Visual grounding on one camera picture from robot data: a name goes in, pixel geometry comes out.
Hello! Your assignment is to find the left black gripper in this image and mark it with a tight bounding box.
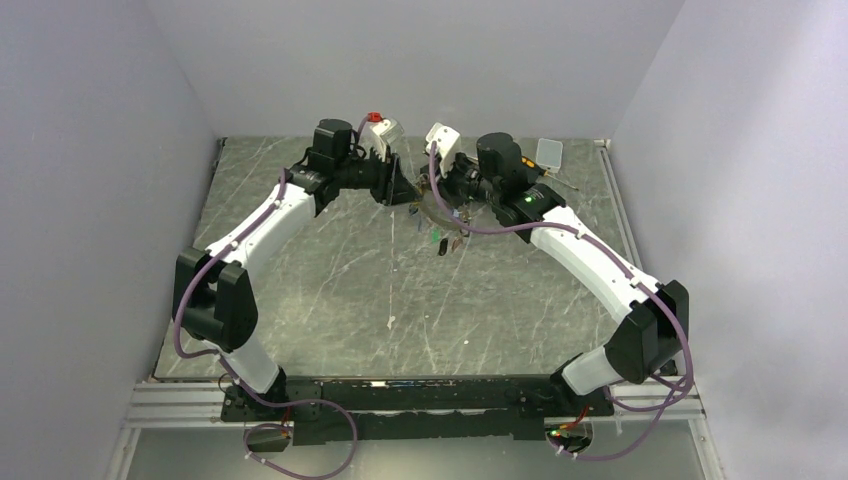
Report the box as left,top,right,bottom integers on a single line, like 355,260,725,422
336,144,423,207

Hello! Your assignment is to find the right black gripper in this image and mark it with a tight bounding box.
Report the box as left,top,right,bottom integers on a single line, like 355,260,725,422
425,150,500,210

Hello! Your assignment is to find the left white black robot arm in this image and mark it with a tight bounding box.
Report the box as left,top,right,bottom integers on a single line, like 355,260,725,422
172,112,418,420

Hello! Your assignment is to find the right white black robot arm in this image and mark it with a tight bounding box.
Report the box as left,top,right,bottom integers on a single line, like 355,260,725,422
426,132,694,415

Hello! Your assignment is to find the clear plastic container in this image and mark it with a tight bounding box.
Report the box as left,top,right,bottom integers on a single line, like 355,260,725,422
535,138,564,173

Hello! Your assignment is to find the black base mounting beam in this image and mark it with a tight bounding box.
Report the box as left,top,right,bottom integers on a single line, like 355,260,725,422
220,374,614,446

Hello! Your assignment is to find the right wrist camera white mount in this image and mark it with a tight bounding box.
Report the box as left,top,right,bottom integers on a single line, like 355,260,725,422
424,122,461,178

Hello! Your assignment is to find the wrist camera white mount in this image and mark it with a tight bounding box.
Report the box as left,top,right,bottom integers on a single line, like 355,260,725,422
360,112,404,163
424,122,461,178

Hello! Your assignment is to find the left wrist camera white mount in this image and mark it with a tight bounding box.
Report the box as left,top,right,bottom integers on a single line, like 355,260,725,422
360,112,404,163

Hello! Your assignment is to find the yellow black handled screwdriver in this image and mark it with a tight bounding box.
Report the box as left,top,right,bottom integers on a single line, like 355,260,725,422
521,156,579,191

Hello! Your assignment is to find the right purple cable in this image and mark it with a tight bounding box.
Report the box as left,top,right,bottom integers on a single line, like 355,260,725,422
427,142,696,463

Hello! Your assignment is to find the aluminium frame rail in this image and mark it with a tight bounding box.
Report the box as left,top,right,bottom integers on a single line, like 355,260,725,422
124,382,225,429

